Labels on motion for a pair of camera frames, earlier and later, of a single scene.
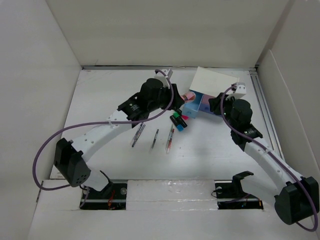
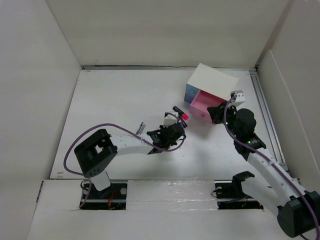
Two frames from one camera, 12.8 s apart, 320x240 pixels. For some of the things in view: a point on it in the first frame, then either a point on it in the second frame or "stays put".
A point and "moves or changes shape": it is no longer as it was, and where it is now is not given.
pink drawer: [206, 98] moves or changes shape
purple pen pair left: [137, 134] stays put
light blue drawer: [190, 108] to [191, 89]
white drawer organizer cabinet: [212, 83] stays put
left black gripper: [168, 92] to [162, 128]
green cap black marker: [177, 115] stays put
